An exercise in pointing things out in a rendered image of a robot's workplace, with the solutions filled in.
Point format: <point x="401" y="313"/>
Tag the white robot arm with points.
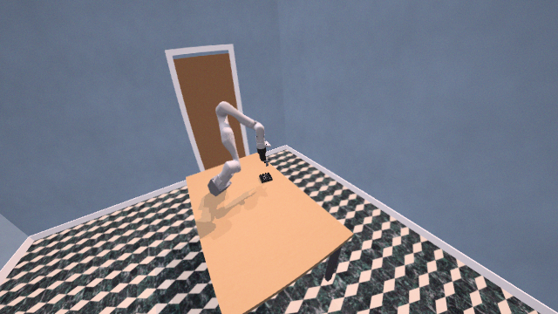
<point x="228" y="139"/>

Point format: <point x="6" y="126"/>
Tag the black knob box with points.
<point x="265" y="177"/>

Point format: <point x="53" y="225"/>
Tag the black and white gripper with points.
<point x="261" y="149"/>

